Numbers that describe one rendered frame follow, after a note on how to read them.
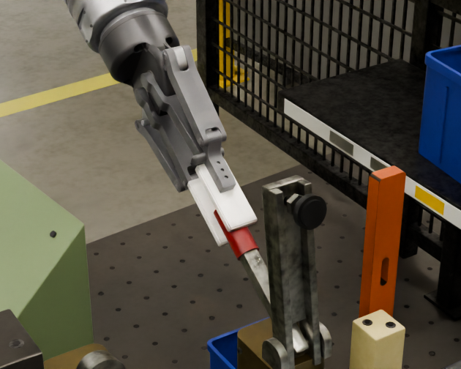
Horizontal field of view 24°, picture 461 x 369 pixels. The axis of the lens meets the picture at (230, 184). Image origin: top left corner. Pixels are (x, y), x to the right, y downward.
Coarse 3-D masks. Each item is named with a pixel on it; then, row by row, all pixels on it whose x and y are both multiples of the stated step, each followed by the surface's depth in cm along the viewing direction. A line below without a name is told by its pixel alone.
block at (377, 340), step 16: (368, 320) 96; (384, 320) 96; (352, 336) 97; (368, 336) 94; (384, 336) 94; (400, 336) 95; (352, 352) 97; (368, 352) 95; (384, 352) 95; (400, 352) 96; (352, 368) 98; (368, 368) 96; (384, 368) 96; (400, 368) 97
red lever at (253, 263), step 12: (216, 216) 98; (240, 228) 96; (228, 240) 97; (240, 240) 96; (252, 240) 96; (240, 252) 96; (252, 252) 96; (252, 264) 95; (264, 264) 96; (252, 276) 95; (264, 276) 95; (264, 288) 94; (264, 300) 94; (300, 336) 93; (300, 348) 92
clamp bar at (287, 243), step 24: (264, 192) 87; (288, 192) 88; (264, 216) 88; (288, 216) 88; (312, 216) 85; (288, 240) 89; (312, 240) 89; (288, 264) 90; (312, 264) 90; (288, 288) 89; (312, 288) 91; (288, 312) 90; (312, 312) 92; (288, 336) 91; (312, 336) 92; (312, 360) 94
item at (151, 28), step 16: (128, 16) 102; (144, 16) 102; (160, 16) 103; (112, 32) 102; (128, 32) 101; (144, 32) 101; (160, 32) 102; (112, 48) 102; (128, 48) 101; (144, 48) 101; (160, 48) 101; (112, 64) 102; (128, 64) 103; (144, 64) 102; (160, 64) 100; (128, 80) 106; (160, 80) 100; (160, 112) 102
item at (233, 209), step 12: (204, 168) 98; (204, 180) 97; (216, 192) 97; (228, 192) 97; (240, 192) 97; (216, 204) 96; (228, 204) 96; (240, 204) 97; (228, 216) 96; (240, 216) 96; (252, 216) 96; (228, 228) 95
